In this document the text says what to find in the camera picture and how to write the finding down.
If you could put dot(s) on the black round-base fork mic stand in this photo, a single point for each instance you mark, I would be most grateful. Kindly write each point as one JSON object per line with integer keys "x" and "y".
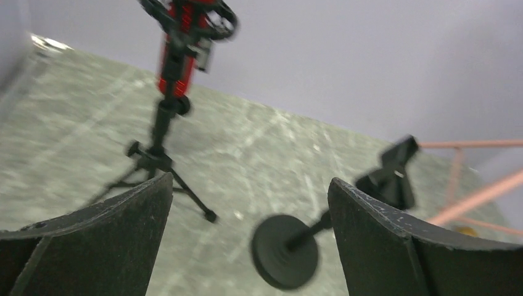
{"x": 283, "y": 248}

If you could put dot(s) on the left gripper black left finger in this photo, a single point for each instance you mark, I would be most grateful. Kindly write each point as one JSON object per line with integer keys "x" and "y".
{"x": 106, "y": 249}

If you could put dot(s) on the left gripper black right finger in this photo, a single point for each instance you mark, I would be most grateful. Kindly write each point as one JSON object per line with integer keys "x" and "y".
{"x": 384, "y": 251}

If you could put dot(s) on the black tripod shock mount stand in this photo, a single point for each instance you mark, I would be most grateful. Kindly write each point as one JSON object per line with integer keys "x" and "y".
{"x": 222, "y": 23}

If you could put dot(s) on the pink music stand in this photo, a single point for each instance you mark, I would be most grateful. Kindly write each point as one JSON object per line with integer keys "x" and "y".
{"x": 456, "y": 210}

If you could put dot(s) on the gold microphone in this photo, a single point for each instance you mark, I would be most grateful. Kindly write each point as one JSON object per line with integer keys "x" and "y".
{"x": 467, "y": 230}

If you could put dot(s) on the red glitter microphone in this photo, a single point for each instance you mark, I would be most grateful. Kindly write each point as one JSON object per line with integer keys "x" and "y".
{"x": 184, "y": 23}

